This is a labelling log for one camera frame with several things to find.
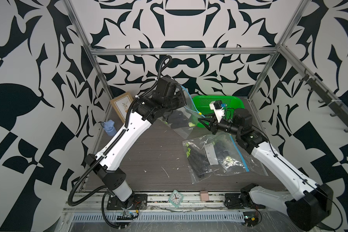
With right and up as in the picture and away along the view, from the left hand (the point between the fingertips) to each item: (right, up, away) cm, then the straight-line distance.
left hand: (183, 95), depth 67 cm
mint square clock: (-3, -51, +7) cm, 52 cm away
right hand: (+8, -10, +3) cm, 13 cm away
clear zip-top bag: (+1, -13, +16) cm, 20 cm away
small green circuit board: (-26, -57, +2) cm, 62 cm away
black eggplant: (+10, -36, +19) cm, 42 cm away
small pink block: (+11, -51, +7) cm, 52 cm away
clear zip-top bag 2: (+17, -32, +16) cm, 39 cm away
